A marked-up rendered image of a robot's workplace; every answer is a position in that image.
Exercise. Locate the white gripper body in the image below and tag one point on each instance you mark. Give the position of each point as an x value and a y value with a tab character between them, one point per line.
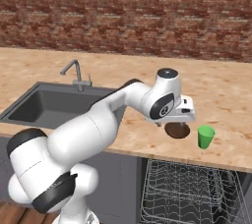
180	115

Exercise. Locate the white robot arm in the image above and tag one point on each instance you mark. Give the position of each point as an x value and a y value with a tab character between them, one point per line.
82	136

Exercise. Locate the brown bowl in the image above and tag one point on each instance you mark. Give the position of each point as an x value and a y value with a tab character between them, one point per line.
177	131

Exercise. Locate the green cup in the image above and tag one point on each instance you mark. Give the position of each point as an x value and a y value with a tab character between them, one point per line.
205	138

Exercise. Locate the dark grey dishwasher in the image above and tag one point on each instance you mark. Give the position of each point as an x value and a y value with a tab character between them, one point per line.
244	182

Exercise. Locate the dark grey cupboard run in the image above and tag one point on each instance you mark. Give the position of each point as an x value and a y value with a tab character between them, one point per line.
121	185

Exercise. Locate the grey metal tap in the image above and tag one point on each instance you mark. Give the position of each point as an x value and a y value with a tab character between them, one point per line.
78	77

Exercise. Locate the dark grey sink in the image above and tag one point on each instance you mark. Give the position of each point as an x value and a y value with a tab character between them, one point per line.
46	105

